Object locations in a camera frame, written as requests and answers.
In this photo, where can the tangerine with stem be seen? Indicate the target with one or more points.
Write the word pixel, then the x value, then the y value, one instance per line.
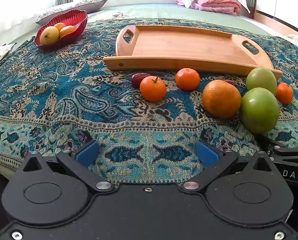
pixel 152 90

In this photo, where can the pink folded quilt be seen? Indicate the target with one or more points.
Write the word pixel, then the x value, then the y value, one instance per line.
pixel 214 2

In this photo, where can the blue paisley blanket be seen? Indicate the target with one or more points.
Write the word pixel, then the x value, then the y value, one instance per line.
pixel 64 100

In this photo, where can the green round fruit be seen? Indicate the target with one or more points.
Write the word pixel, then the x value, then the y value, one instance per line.
pixel 261 78
pixel 259 111

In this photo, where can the large orange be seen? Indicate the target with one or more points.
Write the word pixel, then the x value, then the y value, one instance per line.
pixel 221 98

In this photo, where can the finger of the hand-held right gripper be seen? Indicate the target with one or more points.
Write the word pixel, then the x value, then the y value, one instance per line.
pixel 276 148

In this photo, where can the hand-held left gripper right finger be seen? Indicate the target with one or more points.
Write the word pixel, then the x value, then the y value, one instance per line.
pixel 206 152

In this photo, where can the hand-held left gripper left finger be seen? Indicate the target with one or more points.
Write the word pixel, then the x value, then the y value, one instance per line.
pixel 87 152

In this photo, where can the yellow mango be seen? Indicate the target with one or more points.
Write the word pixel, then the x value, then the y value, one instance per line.
pixel 49 35

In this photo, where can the orange in bowl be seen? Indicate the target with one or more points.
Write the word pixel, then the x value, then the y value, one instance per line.
pixel 67 30
pixel 59 26

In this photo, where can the red glass bowl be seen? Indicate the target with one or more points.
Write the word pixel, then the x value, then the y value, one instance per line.
pixel 74 17

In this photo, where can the green bed mat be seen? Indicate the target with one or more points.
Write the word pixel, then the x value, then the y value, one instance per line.
pixel 164 11

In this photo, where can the red date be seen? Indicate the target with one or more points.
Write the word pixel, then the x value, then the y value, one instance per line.
pixel 137 79
pixel 230 82

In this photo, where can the floral pillow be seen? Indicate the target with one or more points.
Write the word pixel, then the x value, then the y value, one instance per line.
pixel 84 5

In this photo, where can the small tangerine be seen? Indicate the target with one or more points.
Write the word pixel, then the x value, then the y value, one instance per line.
pixel 187 79
pixel 284 93

